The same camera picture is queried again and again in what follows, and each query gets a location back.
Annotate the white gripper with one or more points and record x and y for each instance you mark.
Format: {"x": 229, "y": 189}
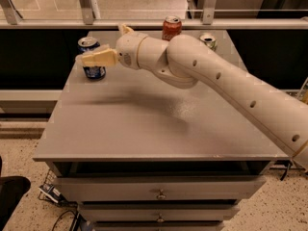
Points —
{"x": 127, "y": 50}

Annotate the blue Pepsi can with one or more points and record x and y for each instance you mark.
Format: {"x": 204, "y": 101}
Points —
{"x": 88, "y": 44}

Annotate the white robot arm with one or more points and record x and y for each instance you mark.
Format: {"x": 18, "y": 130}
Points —
{"x": 184, "y": 60}

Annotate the red Coke can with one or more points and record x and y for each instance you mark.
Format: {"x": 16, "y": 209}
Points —
{"x": 172, "y": 27}

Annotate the white green 7up can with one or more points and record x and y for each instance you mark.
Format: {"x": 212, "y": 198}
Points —
{"x": 209, "y": 40}

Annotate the metal window railing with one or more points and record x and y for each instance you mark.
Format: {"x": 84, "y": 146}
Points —
{"x": 139, "y": 14}

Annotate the grey drawer cabinet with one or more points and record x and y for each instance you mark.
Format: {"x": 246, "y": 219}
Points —
{"x": 131, "y": 124}

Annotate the top grey drawer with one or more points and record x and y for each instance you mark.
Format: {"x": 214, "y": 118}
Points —
{"x": 146, "y": 188}

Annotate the grey drawer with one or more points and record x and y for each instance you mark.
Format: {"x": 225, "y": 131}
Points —
{"x": 146, "y": 188}
{"x": 170, "y": 212}

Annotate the metal top drawer knob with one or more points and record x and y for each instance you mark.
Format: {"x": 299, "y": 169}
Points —
{"x": 161, "y": 195}

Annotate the metal drawer knob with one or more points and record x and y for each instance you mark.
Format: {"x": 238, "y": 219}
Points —
{"x": 161, "y": 195}
{"x": 160, "y": 218}

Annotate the blue white box on floor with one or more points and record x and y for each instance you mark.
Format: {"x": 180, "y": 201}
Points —
{"x": 51, "y": 192}

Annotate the middle grey drawer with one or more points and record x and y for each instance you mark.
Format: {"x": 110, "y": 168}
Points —
{"x": 170, "y": 212}

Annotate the black chair seat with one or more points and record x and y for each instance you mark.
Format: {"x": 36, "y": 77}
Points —
{"x": 12, "y": 189}

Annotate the metal middle drawer knob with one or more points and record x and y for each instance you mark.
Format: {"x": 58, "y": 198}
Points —
{"x": 160, "y": 218}

